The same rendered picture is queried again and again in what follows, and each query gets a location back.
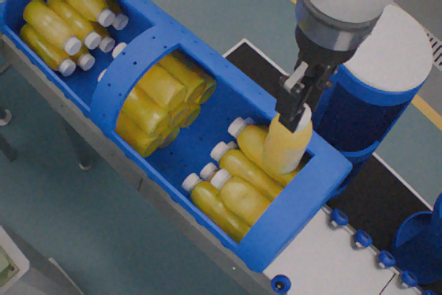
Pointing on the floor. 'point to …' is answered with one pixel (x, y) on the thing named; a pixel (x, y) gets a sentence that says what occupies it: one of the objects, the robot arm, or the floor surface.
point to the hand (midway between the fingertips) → (301, 105)
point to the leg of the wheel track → (74, 142)
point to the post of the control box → (6, 149)
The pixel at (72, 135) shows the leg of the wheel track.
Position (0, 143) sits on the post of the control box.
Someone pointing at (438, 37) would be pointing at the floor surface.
